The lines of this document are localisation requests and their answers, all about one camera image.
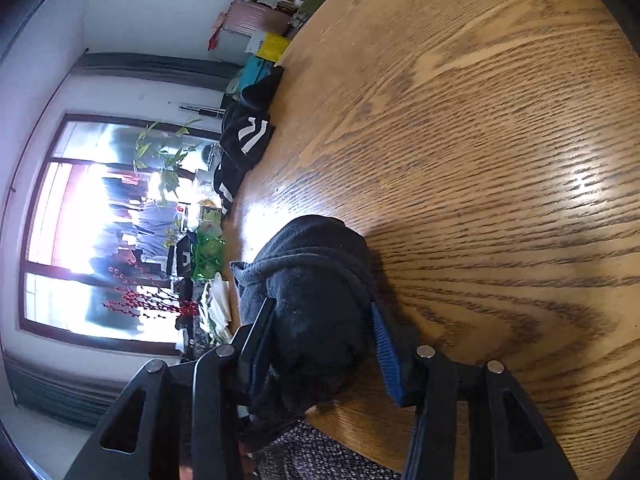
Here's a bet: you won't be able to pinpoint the yellow shopping bag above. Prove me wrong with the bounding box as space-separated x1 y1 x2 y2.
245 31 291 63

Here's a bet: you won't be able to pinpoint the pink suitcase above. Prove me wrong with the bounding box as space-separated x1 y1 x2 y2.
222 0 293 38

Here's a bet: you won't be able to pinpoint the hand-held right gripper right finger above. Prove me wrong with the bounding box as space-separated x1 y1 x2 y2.
369 302 581 480

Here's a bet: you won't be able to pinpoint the teal suitcase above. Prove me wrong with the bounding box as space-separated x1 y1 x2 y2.
235 55 278 93

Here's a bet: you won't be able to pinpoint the person's mottled purple knitwear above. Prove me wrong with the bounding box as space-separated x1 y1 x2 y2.
242 420 406 480

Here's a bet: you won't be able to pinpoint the potted green plant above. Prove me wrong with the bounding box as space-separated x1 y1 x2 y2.
132 119 203 206

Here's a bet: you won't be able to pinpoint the green plastic basket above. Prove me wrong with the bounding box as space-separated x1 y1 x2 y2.
192 230 228 281

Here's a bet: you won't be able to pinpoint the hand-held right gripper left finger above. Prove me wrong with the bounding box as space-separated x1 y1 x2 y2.
65 297 278 480

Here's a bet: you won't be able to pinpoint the white tissue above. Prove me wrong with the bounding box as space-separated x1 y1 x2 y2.
200 272 233 333

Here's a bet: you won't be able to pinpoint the black framed glass door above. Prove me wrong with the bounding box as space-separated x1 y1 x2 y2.
20 112 226 356

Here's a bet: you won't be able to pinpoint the black box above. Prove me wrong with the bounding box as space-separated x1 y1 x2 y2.
165 232 196 278

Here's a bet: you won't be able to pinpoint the dark navy sweatpants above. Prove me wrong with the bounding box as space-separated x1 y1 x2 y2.
230 215 383 453

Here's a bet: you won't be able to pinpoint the red berry branches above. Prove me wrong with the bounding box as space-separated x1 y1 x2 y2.
102 260 201 318

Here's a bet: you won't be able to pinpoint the black white-striped jacket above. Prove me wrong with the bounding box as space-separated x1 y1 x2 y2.
214 66 286 218

